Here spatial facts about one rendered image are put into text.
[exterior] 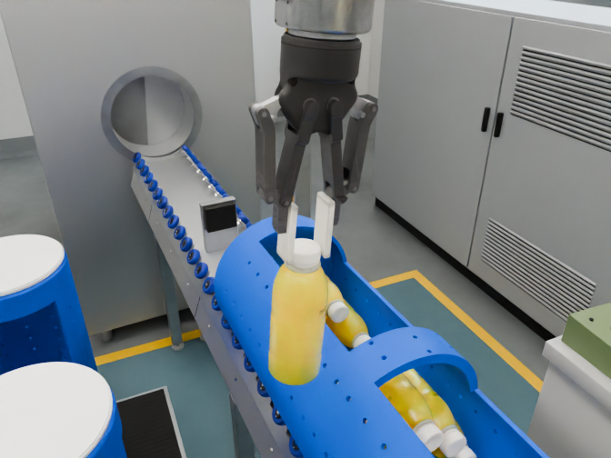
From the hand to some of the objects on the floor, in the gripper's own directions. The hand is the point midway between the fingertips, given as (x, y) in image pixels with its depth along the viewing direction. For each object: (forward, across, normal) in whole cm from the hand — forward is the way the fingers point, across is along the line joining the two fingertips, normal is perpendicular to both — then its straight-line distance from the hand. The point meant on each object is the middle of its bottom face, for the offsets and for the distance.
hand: (305, 228), depth 57 cm
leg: (+143, -18, -154) cm, 211 cm away
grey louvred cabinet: (+127, -204, -136) cm, 276 cm away
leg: (+144, -19, -56) cm, 155 cm away
